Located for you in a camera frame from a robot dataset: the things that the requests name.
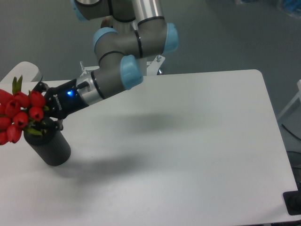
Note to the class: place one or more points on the red tulip bouquet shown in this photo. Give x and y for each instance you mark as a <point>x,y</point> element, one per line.
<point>21,114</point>

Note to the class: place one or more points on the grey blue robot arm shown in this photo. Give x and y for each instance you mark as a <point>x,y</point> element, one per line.
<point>116,52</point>

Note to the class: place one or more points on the white rounded side table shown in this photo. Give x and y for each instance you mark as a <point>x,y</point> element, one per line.
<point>29,71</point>

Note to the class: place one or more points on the black ribbed cylindrical vase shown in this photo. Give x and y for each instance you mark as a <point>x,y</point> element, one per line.
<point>52,147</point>

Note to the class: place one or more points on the white pedestal base frame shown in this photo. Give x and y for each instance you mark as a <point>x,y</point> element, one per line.
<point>153,69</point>

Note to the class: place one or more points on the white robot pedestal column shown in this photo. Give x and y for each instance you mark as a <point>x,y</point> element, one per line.
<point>143,64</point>

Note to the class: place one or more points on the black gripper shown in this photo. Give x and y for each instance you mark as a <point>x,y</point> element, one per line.
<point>62,101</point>

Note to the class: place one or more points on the white frame at right edge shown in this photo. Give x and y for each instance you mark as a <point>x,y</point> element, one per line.
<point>292,105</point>

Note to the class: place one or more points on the black device at table edge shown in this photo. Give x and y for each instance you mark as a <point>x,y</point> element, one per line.
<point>293,202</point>

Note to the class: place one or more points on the blue plastic bag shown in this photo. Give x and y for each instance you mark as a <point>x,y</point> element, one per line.
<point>289,7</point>

